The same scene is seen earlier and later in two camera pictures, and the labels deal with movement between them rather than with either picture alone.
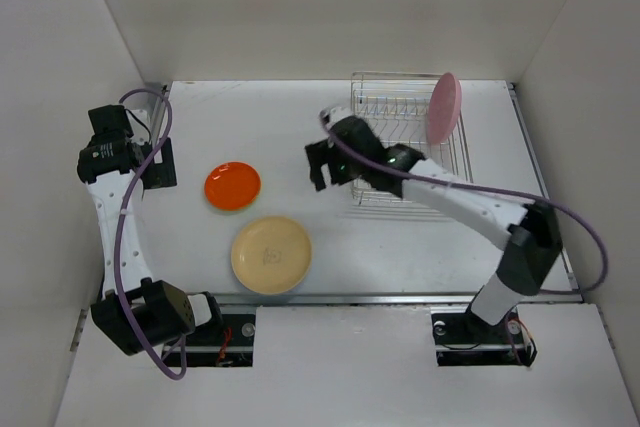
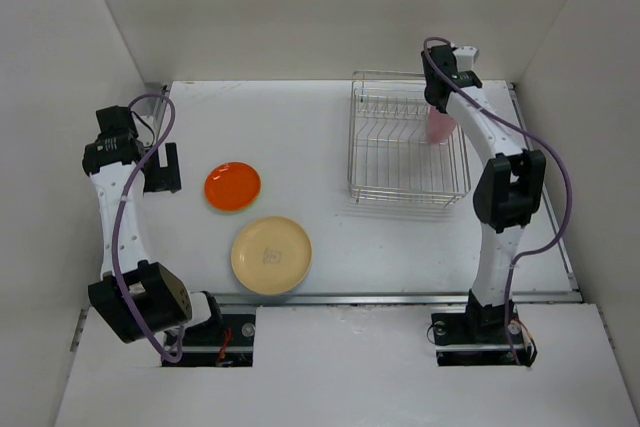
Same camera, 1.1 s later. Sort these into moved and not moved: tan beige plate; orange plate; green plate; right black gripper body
Moved: right black gripper body
Not moved: orange plate; tan beige plate; green plate
